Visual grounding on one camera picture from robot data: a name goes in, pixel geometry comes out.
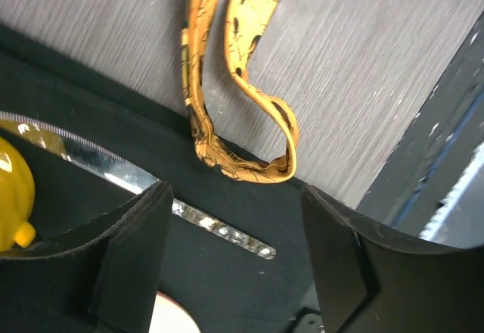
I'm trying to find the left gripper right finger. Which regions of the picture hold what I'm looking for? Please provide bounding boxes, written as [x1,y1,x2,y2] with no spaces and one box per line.
[300,185,483,332]

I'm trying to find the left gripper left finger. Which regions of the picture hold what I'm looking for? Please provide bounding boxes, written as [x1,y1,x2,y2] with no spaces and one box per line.
[1,182,173,332]

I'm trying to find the yellow beetle print tie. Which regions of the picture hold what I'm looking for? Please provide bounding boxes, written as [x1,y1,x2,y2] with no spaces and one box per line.
[181,0,299,184]

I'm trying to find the pink cream plate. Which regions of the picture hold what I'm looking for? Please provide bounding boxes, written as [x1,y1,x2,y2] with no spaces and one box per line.
[148,291,201,333]

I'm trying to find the black cloth placemat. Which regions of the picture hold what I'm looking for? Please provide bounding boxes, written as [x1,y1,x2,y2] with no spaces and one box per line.
[1,26,323,332]

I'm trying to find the yellow cup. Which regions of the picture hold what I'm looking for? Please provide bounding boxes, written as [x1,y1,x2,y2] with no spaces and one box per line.
[0,119,67,253]

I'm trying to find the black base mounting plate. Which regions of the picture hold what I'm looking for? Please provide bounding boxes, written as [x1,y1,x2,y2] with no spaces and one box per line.
[357,17,483,227]

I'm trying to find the white slotted cable duct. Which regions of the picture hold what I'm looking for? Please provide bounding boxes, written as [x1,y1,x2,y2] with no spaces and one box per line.
[419,143,483,241]

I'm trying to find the patterned handle knife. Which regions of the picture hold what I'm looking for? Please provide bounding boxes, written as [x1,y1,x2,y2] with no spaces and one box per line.
[1,110,277,260]

